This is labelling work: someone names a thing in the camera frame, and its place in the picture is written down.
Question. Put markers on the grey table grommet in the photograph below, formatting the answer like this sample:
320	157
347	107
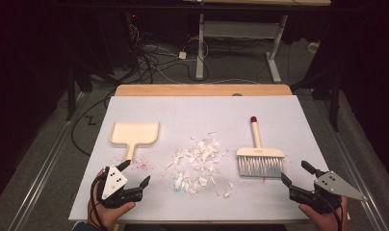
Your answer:
237	94

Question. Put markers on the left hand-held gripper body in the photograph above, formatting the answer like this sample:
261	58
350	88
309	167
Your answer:
114	184

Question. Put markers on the person's left hand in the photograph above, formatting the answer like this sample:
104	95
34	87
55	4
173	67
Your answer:
109	213

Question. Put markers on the cream hand brush white bristles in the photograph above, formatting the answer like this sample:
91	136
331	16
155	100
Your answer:
261	152

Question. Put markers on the cream plastic dustpan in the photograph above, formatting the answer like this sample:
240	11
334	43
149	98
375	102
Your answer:
134	133

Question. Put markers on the black metal stand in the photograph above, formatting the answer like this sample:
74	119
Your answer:
335	106
70	93

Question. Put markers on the white power adapter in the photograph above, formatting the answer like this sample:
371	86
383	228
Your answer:
182	55

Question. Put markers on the white table mat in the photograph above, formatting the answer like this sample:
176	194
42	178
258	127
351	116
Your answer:
247	109

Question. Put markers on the wooden table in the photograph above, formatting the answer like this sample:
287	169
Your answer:
183	90

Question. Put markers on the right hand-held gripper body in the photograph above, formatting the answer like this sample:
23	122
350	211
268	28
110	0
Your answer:
330	187

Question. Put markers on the pile of white paper scraps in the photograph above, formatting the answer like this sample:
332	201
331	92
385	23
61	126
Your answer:
197	162

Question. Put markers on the white desk with metal legs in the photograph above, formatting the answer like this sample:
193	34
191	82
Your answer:
240	29

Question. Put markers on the person's right hand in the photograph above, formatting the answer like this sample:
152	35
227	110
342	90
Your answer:
322	220

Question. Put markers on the metal floor rail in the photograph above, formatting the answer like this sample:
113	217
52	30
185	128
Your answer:
45	166
350	154

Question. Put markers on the white box on floor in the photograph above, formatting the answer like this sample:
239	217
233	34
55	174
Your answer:
313	46

